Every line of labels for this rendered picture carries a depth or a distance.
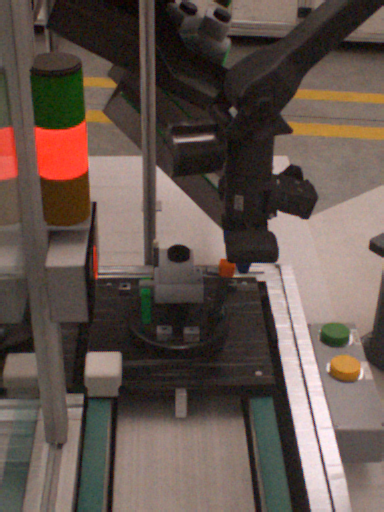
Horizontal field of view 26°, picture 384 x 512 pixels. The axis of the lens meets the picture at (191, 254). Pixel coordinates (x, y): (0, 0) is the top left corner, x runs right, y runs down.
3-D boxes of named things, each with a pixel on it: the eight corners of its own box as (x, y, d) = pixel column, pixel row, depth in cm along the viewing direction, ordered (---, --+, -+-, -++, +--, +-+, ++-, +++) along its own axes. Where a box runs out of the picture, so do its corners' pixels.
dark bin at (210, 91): (231, 87, 130) (254, 46, 126) (223, 120, 119) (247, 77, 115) (69, 2, 126) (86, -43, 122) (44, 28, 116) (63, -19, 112)
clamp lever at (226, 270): (223, 304, 114) (235, 259, 109) (224, 313, 112) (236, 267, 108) (197, 301, 113) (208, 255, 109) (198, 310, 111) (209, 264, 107)
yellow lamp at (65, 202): (92, 200, 84) (90, 157, 81) (89, 226, 80) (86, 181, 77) (43, 201, 84) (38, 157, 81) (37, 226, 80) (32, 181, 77)
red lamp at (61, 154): (90, 156, 81) (87, 109, 79) (86, 180, 77) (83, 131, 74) (38, 156, 81) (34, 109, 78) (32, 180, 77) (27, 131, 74)
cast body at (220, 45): (222, 54, 141) (242, 17, 137) (220, 63, 138) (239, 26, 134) (178, 30, 140) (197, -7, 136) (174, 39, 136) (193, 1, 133)
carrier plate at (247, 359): (255, 287, 126) (256, 275, 124) (275, 396, 105) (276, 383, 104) (96, 288, 125) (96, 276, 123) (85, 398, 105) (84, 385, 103)
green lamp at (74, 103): (87, 108, 79) (84, 58, 76) (83, 130, 74) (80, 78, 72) (34, 108, 78) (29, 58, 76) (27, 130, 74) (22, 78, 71)
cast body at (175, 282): (201, 284, 113) (202, 240, 109) (203, 303, 109) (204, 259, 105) (139, 285, 113) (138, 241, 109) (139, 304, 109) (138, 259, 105)
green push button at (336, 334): (345, 332, 116) (347, 321, 115) (351, 350, 113) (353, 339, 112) (317, 332, 116) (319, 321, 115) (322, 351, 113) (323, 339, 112)
